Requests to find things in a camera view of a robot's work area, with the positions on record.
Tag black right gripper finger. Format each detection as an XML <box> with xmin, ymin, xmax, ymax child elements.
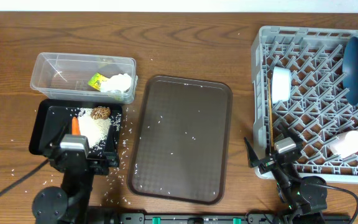
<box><xmin>244</xmin><ymin>137</ymin><xmax>259</xmax><ymax>168</ymax></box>
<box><xmin>278</xmin><ymin>123</ymin><xmax>297</xmax><ymax>143</ymax></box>

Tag wooden chopstick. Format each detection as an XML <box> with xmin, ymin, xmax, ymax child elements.
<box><xmin>267</xmin><ymin>78</ymin><xmax>274</xmax><ymax>151</ymax></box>

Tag orange carrot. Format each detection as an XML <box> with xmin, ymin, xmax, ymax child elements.
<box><xmin>71</xmin><ymin>117</ymin><xmax>81</xmax><ymax>136</ymax></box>

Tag light blue rice bowl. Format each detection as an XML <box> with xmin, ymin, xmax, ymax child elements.
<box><xmin>272</xmin><ymin>67</ymin><xmax>291</xmax><ymax>104</ymax></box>

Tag brown noodle clump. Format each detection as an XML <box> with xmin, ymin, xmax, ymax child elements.
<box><xmin>90</xmin><ymin>106</ymin><xmax>111</xmax><ymax>120</ymax></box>

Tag pink plastic cup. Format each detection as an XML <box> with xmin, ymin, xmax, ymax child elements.
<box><xmin>329</xmin><ymin>131</ymin><xmax>358</xmax><ymax>159</ymax></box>

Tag foil snack wrapper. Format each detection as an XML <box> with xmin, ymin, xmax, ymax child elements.
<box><xmin>88</xmin><ymin>73</ymin><xmax>109</xmax><ymax>91</ymax></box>

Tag white paper napkin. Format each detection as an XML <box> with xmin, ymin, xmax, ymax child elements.
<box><xmin>100</xmin><ymin>73</ymin><xmax>132</xmax><ymax>93</ymax></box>

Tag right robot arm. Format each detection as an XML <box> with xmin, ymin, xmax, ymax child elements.
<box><xmin>251</xmin><ymin>124</ymin><xmax>328</xmax><ymax>223</ymax></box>

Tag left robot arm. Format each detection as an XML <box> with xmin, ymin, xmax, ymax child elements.
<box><xmin>32</xmin><ymin>134</ymin><xmax>265</xmax><ymax>224</ymax></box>

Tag grey dishwasher rack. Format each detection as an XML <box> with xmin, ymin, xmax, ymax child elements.
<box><xmin>251</xmin><ymin>26</ymin><xmax>358</xmax><ymax>184</ymax></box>

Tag pile of white rice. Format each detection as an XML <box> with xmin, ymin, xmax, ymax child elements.
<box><xmin>78</xmin><ymin>108</ymin><xmax>111</xmax><ymax>151</ymax></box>

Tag brown plastic tray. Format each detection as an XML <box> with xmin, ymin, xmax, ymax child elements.
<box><xmin>127</xmin><ymin>75</ymin><xmax>233</xmax><ymax>205</ymax></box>

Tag clear plastic bin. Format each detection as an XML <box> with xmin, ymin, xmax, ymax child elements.
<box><xmin>30</xmin><ymin>52</ymin><xmax>138</xmax><ymax>104</ymax></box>

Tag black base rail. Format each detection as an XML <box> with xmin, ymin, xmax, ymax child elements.
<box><xmin>87</xmin><ymin>205</ymin><xmax>352</xmax><ymax>224</ymax></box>

